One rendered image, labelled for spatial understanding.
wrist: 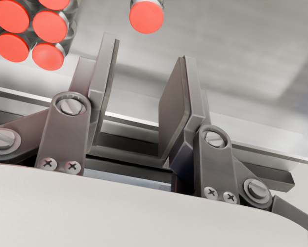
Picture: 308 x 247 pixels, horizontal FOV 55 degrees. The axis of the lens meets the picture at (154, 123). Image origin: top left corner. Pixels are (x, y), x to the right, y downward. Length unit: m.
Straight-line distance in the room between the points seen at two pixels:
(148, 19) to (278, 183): 0.26
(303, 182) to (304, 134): 1.84
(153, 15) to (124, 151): 0.17
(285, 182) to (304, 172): 1.71
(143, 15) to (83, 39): 0.08
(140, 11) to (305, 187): 2.12
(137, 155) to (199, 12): 0.16
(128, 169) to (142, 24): 0.18
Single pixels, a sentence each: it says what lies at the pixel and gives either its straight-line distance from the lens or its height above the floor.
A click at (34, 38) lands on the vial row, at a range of 0.23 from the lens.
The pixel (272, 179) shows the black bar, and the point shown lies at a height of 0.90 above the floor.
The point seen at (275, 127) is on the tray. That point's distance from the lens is 0.33.
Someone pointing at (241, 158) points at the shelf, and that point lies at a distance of 0.37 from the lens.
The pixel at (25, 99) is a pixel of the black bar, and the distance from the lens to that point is 0.28.
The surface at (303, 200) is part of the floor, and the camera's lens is 2.39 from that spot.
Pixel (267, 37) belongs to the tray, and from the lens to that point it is 0.26.
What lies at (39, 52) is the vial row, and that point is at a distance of 0.21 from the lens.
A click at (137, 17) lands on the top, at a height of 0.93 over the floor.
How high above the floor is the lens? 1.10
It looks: 45 degrees down
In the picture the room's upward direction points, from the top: 179 degrees counter-clockwise
